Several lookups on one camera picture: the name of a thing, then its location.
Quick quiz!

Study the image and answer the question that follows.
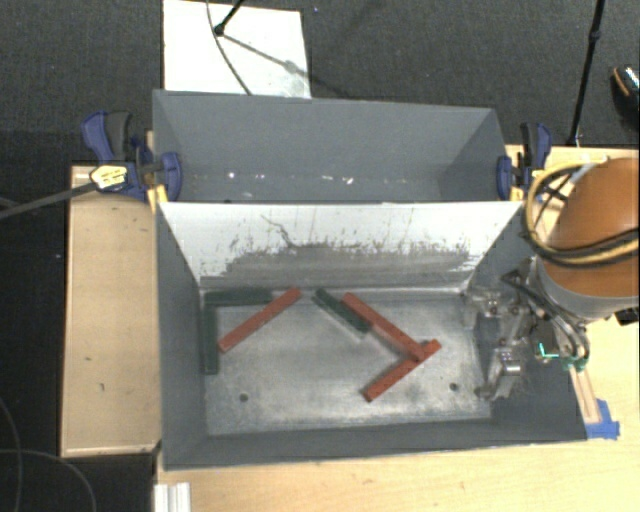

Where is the grey metal bin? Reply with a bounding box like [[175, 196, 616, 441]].
[[151, 88, 589, 472]]

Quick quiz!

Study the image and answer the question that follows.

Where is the red-brown flat block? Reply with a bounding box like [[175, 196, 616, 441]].
[[216, 286, 304, 355], [361, 338, 443, 404], [340, 291, 427, 363]]

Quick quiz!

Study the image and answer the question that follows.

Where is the dark green flat block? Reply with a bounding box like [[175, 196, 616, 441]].
[[311, 287, 372, 336]]

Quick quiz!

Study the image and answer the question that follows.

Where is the pale wood board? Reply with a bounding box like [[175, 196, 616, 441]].
[[59, 164, 164, 459]]

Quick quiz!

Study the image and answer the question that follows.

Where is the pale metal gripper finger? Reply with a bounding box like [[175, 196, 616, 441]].
[[473, 348, 525, 402], [462, 286, 504, 320]]

